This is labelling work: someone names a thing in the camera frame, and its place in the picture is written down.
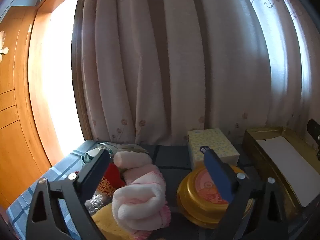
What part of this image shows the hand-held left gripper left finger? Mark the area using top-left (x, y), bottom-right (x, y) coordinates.
top-left (21, 149), bottom-right (112, 240)

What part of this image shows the pink floral curtain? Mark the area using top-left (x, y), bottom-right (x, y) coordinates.
top-left (80, 0), bottom-right (320, 145)

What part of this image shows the dark wooden window frame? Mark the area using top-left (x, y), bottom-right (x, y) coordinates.
top-left (71, 0), bottom-right (94, 140)

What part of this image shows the blue plaid bed sheet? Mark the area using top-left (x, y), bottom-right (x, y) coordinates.
top-left (6, 140), bottom-right (320, 240)

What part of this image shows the gold rectangular box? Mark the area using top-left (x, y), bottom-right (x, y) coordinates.
top-left (243, 126), bottom-right (320, 215)

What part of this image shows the red patterned pouch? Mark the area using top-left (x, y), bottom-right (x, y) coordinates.
top-left (97, 162), bottom-right (125, 200)

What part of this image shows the round gold tin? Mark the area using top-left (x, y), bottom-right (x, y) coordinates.
top-left (176, 165), bottom-right (255, 229)

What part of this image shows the wooden wardrobe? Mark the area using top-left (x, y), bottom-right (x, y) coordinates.
top-left (0, 5), bottom-right (60, 212)

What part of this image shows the pink fluffy towel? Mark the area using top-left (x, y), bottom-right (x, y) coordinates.
top-left (111, 182), bottom-right (172, 235)
top-left (124, 164), bottom-right (167, 195)

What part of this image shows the teal cloth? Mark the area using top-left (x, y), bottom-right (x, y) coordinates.
top-left (81, 152), bottom-right (96, 167)

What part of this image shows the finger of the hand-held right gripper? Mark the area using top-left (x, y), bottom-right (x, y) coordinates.
top-left (307, 119), bottom-right (320, 161)

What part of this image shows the white flower wardrobe decoration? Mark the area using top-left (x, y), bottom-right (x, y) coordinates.
top-left (0, 30), bottom-right (9, 55)

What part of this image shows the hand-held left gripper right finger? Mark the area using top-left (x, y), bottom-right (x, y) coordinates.
top-left (203, 150), bottom-right (297, 240)

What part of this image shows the white rolled cloth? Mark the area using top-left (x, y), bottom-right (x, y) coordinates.
top-left (113, 151), bottom-right (153, 168)

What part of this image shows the crinkled clear plastic wrapper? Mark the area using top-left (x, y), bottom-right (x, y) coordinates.
top-left (85, 194), bottom-right (113, 215)

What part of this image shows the yellow patterned tissue box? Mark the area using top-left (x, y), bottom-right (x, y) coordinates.
top-left (187, 128), bottom-right (240, 170)

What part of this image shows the yellow sponge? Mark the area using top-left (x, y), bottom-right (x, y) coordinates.
top-left (91, 204), bottom-right (150, 240)

